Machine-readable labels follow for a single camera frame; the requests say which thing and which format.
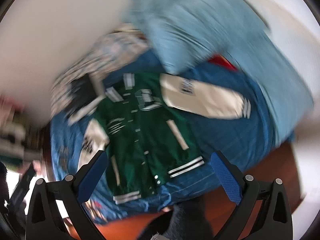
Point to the green varsity jacket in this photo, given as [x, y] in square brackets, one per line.
[140, 125]

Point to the plaid pillow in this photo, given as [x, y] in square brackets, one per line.
[109, 53]

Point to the light blue blanket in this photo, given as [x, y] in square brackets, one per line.
[184, 33]

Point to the black and white garment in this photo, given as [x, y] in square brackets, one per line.
[86, 92]

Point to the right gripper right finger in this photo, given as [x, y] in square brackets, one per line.
[273, 221]

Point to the red-brown wooden bed frame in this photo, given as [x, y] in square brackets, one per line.
[280, 163]

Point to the red item behind blanket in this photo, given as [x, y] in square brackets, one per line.
[221, 61]

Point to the blue patterned bed sheet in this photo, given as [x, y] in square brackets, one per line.
[245, 142]

